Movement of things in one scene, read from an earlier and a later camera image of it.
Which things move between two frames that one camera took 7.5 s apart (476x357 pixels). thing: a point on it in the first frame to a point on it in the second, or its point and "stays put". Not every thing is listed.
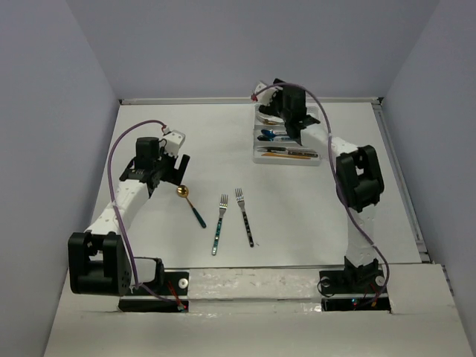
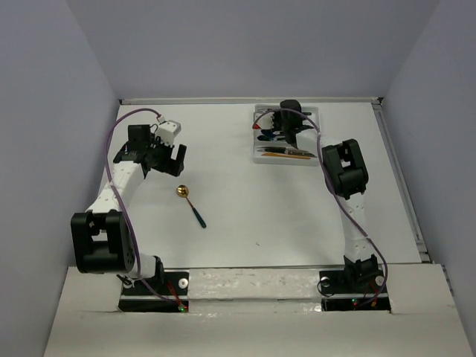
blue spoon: [269, 134] stays put
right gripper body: [275, 107] to [279, 123]
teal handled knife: [269, 149] stays put
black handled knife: [302, 152] stays put
